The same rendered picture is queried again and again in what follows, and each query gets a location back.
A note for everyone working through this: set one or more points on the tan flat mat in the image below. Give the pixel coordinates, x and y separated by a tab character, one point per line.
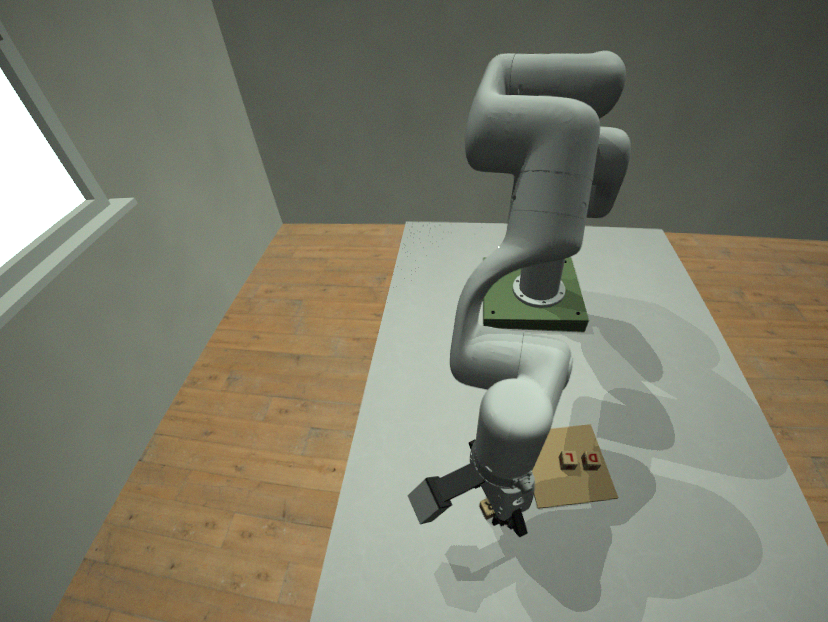
555	487

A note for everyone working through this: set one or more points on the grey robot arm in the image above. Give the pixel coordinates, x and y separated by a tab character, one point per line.
523	122

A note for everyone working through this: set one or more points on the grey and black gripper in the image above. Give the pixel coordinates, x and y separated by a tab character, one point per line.
506	502

